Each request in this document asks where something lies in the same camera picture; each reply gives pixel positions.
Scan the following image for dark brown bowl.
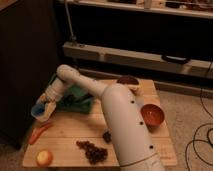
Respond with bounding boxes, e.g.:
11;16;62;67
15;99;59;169
117;75;139;85

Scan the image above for green tray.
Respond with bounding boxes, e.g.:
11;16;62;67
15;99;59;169
51;84;94;114

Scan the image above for metal pole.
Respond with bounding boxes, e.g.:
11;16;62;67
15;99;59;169
64;0;77;44

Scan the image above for black floor cables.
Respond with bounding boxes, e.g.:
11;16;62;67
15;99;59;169
184;59;213;171

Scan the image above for long metal case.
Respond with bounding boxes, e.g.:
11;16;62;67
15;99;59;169
63;42;210;77

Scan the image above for dark cabinet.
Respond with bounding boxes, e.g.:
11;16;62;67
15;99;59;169
0;0;60;149

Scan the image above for black rectangular block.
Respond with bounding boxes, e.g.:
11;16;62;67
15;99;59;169
102;131;111;143

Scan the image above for orange carrot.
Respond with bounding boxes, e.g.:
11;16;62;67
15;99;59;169
28;123;53;145

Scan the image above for black utensil in tray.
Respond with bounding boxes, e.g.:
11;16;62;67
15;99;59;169
63;93;92;106

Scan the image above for blue cup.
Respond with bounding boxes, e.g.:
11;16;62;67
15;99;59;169
31;102;45;120

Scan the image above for yellow apple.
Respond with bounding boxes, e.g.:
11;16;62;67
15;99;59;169
36;150;53;167

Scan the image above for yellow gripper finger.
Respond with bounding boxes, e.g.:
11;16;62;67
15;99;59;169
41;101;56;121
36;94;47;107

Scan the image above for wooden shelf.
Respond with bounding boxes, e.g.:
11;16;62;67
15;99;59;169
56;0;213;20

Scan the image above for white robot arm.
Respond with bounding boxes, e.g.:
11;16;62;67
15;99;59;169
42;65;165;171

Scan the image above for black case handle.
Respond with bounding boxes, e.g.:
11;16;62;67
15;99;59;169
161;55;191;65

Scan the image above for bunch of dark grapes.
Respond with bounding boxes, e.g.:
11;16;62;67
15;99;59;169
76;141;108;164

